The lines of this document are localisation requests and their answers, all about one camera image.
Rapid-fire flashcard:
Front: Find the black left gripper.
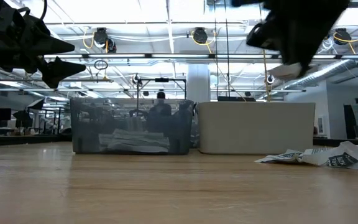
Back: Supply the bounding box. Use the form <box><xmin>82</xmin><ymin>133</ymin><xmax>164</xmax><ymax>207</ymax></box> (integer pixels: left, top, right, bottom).
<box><xmin>0</xmin><ymin>29</ymin><xmax>87</xmax><ymax>89</ymax></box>

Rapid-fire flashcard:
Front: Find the black hanging cable with coil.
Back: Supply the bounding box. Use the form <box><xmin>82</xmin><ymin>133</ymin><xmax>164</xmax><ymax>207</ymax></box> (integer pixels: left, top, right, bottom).
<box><xmin>223</xmin><ymin>0</ymin><xmax>230</xmax><ymax>98</ymax></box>

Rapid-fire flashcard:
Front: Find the black studio softbox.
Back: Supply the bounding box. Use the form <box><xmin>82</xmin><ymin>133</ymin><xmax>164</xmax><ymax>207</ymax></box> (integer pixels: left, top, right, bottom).
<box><xmin>26</xmin><ymin>98</ymin><xmax>45</xmax><ymax>110</ymax></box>

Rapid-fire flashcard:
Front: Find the grey ceiling pipe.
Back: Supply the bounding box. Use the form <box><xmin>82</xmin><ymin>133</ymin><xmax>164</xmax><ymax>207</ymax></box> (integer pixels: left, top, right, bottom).
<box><xmin>0</xmin><ymin>77</ymin><xmax>114</xmax><ymax>83</ymax></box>

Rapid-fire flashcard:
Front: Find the black flat distant monitor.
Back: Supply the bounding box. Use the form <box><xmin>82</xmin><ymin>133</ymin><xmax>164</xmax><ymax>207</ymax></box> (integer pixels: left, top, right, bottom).
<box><xmin>218</xmin><ymin>95</ymin><xmax>257</xmax><ymax>103</ymax></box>

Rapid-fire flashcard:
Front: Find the long linear ceiling light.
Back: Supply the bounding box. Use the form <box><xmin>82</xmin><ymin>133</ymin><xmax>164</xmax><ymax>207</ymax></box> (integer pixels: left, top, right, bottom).
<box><xmin>44</xmin><ymin>52</ymin><xmax>358</xmax><ymax>60</ymax></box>

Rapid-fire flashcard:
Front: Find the black left wrist camera cable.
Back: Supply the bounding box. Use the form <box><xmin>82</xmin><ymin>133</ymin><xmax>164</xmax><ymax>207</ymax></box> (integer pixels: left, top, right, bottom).
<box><xmin>17</xmin><ymin>0</ymin><xmax>49</xmax><ymax>21</ymax></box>

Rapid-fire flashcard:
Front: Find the black hanging cable loop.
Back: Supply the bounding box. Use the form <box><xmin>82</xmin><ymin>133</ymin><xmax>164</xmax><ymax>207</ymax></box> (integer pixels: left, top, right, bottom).
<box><xmin>93</xmin><ymin>58</ymin><xmax>109</xmax><ymax>71</ymax></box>

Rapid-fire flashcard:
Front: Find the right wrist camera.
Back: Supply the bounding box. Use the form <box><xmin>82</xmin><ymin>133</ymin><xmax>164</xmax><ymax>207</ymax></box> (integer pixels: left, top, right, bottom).
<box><xmin>246</xmin><ymin>19</ymin><xmax>280</xmax><ymax>51</ymax></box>

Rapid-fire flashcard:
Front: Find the black ceiling cord reel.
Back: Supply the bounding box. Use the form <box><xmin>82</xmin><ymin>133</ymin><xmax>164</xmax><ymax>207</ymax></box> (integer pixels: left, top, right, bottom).
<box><xmin>191</xmin><ymin>27</ymin><xmax>209</xmax><ymax>44</ymax></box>
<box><xmin>333</xmin><ymin>27</ymin><xmax>352</xmax><ymax>45</ymax></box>
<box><xmin>91</xmin><ymin>27</ymin><xmax>117</xmax><ymax>54</ymax></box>

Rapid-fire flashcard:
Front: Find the black frame workstation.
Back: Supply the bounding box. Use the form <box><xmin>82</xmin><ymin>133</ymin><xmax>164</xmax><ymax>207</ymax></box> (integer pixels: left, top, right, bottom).
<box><xmin>37</xmin><ymin>105</ymin><xmax>73</xmax><ymax>135</ymax></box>

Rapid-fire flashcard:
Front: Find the person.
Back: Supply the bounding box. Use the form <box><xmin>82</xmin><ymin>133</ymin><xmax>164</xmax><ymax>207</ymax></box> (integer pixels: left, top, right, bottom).
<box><xmin>149</xmin><ymin>91</ymin><xmax>173</xmax><ymax>125</ymax></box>

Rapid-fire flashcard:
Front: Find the black upright panel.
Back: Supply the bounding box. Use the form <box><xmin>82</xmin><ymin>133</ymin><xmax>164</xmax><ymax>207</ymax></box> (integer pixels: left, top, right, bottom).
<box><xmin>342</xmin><ymin>104</ymin><xmax>358</xmax><ymax>140</ymax></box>

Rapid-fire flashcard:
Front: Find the black overhead camera gantry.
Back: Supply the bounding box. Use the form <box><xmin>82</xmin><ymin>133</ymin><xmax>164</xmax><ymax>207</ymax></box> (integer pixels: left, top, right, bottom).
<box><xmin>136</xmin><ymin>77</ymin><xmax>187</xmax><ymax>121</ymax></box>

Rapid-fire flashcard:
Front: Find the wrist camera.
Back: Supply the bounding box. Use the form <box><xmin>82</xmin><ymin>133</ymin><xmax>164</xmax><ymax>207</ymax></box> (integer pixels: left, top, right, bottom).
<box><xmin>246</xmin><ymin>19</ymin><xmax>280</xmax><ymax>51</ymax></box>
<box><xmin>11</xmin><ymin>12</ymin><xmax>52</xmax><ymax>44</ymax></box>

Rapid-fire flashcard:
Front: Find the dark translucent plastic bin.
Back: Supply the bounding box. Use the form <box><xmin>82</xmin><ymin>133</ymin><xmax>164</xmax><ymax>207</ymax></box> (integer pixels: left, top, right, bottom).
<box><xmin>191</xmin><ymin>104</ymin><xmax>200</xmax><ymax>148</ymax></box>
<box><xmin>69</xmin><ymin>97</ymin><xmax>195</xmax><ymax>156</ymax></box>

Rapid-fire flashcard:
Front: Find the grey plastic bin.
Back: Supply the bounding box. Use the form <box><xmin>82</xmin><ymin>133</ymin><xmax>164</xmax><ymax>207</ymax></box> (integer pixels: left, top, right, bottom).
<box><xmin>196</xmin><ymin>101</ymin><xmax>316</xmax><ymax>155</ymax></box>

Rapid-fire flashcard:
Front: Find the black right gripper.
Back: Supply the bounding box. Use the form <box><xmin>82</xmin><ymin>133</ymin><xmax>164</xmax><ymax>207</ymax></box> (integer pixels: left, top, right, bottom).
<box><xmin>268</xmin><ymin>12</ymin><xmax>347</xmax><ymax>78</ymax></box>

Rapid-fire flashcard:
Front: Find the white pillar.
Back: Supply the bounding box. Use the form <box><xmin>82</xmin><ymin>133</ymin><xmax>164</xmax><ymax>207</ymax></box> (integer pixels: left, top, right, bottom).
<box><xmin>186</xmin><ymin>63</ymin><xmax>211</xmax><ymax>103</ymax></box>

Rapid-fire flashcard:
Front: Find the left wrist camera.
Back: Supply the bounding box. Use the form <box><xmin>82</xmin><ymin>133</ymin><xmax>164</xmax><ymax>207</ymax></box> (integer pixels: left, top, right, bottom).
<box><xmin>11</xmin><ymin>12</ymin><xmax>52</xmax><ymax>44</ymax></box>

